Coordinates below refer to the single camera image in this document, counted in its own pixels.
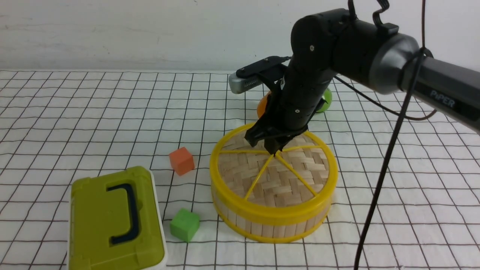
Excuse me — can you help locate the green toy watermelon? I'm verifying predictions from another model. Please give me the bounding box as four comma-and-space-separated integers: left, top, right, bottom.
316, 88, 333, 113

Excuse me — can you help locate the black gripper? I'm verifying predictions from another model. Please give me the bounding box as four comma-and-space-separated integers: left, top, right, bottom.
244, 90, 325, 155

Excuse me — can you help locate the bamboo steamer base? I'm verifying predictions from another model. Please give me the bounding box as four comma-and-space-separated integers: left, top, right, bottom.
211, 187, 334, 244

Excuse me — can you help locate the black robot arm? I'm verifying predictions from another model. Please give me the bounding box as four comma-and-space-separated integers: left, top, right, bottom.
235, 8, 480, 155

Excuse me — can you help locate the green foam cube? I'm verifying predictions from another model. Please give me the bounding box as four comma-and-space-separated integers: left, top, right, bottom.
169, 208, 200, 243

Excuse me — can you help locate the green lidded storage box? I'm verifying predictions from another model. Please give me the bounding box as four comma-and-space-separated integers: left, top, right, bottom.
67, 166, 168, 270

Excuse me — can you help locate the yellow woven steamer lid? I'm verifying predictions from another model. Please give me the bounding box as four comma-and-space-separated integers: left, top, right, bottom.
210, 124, 338, 226

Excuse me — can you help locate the black cable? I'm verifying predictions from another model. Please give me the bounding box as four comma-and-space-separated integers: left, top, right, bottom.
332, 0, 438, 270

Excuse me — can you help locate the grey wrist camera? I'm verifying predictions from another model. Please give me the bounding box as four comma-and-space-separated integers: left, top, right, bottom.
228, 56, 291, 94

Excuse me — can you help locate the orange foam cube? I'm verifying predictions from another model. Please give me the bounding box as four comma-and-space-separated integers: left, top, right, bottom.
169, 147, 195, 176

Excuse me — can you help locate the white checkered tablecloth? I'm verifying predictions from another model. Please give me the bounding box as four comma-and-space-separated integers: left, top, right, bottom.
0, 70, 480, 270

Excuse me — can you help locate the orange toy pear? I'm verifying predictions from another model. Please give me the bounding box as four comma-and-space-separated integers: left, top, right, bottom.
256, 91, 271, 118

